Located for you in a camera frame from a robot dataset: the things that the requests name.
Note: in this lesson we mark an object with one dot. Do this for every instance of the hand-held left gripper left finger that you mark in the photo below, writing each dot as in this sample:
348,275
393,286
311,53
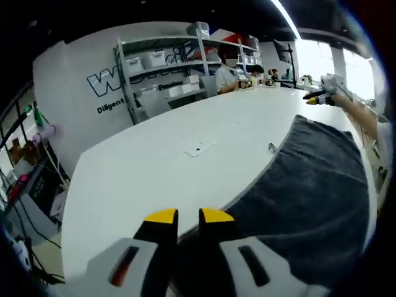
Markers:
154,256

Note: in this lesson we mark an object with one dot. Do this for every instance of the green clamp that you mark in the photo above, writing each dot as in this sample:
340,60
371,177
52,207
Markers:
38,117

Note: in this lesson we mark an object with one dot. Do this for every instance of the purple roll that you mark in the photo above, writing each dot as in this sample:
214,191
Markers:
49,133

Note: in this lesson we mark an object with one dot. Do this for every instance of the ceiling light strip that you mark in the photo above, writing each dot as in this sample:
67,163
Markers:
284,17

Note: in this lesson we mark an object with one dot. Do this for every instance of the grey towel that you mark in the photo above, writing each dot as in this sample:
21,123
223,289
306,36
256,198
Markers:
309,185

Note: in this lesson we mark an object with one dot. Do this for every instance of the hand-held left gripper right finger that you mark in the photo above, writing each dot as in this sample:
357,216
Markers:
226,269

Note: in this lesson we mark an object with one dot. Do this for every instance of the brown cardboard box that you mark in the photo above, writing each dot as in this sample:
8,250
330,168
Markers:
23,151

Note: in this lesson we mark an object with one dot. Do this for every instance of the grey chair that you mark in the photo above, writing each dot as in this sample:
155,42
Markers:
154,105
208,86

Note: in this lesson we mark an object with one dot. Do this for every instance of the shelf with white bins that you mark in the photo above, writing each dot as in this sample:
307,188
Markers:
157,58

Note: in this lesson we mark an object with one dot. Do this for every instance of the grey metal shelf rack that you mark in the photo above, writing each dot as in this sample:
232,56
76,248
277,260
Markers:
161,40

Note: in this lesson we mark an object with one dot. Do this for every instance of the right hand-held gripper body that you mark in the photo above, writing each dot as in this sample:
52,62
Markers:
331,83

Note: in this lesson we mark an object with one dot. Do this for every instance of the white table cover plate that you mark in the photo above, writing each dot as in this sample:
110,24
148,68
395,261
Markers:
201,148

